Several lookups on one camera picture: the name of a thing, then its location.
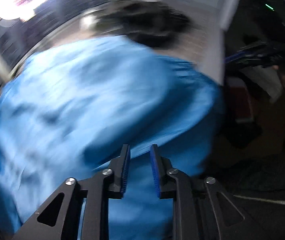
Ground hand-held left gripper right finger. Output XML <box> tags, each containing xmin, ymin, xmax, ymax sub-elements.
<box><xmin>150</xmin><ymin>144</ymin><xmax>273</xmax><ymax>240</ymax></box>

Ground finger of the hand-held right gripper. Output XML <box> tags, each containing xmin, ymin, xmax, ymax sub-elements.
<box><xmin>232</xmin><ymin>55</ymin><xmax>284</xmax><ymax>68</ymax></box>
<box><xmin>224</xmin><ymin>41</ymin><xmax>278</xmax><ymax>62</ymax></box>

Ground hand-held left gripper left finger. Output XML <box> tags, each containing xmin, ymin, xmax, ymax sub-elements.
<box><xmin>12</xmin><ymin>144</ymin><xmax>131</xmax><ymax>240</ymax></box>

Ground blue zip coat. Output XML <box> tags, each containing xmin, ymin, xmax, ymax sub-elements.
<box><xmin>0</xmin><ymin>36</ymin><xmax>226</xmax><ymax>240</ymax></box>

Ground white cloth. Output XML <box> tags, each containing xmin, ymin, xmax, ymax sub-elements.
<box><xmin>247</xmin><ymin>65</ymin><xmax>283</xmax><ymax>103</ymax></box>

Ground dark olive garment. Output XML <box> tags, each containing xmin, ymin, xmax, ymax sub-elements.
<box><xmin>96</xmin><ymin>2</ymin><xmax>193</xmax><ymax>47</ymax></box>

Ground grey braided cable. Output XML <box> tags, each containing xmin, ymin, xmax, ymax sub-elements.
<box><xmin>234</xmin><ymin>194</ymin><xmax>285</xmax><ymax>205</ymax></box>

